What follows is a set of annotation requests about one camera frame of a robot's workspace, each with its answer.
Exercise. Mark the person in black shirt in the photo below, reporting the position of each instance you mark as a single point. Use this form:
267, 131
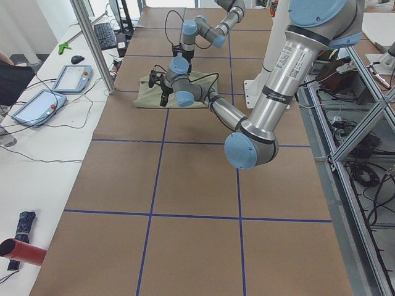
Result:
14, 80

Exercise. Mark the aluminium frame post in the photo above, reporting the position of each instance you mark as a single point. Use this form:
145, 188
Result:
88, 32

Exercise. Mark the white camera pedestal column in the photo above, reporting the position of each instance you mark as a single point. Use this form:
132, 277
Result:
277, 39

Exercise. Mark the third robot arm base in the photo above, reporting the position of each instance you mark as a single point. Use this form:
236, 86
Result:
382, 62

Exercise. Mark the black power adapter box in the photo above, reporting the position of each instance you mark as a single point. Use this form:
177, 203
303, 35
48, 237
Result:
121, 44

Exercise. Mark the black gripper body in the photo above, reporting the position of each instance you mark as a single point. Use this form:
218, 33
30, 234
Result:
186, 54
165, 90

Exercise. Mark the green plastic tool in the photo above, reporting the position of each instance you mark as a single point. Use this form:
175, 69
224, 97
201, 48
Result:
63, 47

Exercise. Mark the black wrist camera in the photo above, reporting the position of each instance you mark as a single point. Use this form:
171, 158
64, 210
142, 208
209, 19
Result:
154, 78
177, 49

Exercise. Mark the olive green long-sleeve shirt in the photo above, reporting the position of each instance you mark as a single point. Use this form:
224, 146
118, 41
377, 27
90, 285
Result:
149, 98

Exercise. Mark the blue teach pendant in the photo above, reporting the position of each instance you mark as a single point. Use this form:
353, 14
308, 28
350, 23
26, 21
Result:
73, 79
40, 108

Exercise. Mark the far blue teach pendant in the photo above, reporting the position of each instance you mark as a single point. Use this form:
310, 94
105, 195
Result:
73, 79

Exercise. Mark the folded dark blue umbrella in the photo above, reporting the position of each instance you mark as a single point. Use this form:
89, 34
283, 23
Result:
22, 234

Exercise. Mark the black computer mouse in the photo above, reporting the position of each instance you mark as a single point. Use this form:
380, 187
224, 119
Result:
76, 59

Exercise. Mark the red cylinder tube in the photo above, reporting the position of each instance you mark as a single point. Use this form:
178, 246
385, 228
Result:
21, 251

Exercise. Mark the black keyboard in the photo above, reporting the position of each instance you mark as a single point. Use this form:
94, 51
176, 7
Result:
105, 36

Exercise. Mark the near blue teach pendant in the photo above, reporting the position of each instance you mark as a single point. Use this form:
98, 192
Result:
40, 108

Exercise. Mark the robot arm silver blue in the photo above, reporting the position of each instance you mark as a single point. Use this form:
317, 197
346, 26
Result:
310, 28
215, 36

